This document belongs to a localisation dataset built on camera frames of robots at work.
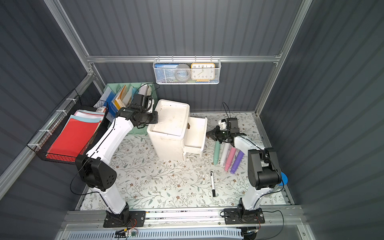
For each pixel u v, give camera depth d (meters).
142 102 0.65
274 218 0.74
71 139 0.70
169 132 0.79
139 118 0.61
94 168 0.45
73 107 0.77
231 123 0.75
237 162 0.91
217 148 0.98
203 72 0.88
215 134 0.82
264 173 0.48
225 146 0.99
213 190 0.82
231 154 0.96
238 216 0.73
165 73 0.94
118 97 0.95
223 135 0.82
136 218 0.73
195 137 0.93
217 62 0.89
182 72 0.91
